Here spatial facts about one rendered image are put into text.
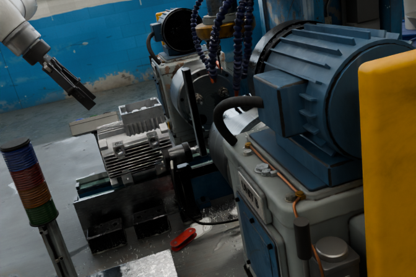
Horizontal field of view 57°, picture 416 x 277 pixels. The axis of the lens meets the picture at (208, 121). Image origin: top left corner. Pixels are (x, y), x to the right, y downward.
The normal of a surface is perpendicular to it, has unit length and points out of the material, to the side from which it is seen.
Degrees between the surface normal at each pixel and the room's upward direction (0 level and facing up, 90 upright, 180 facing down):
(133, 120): 90
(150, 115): 90
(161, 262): 0
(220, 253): 0
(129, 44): 90
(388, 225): 90
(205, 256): 0
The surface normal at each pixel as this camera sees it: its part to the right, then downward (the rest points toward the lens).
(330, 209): 0.26, 0.29
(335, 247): -0.18, -0.92
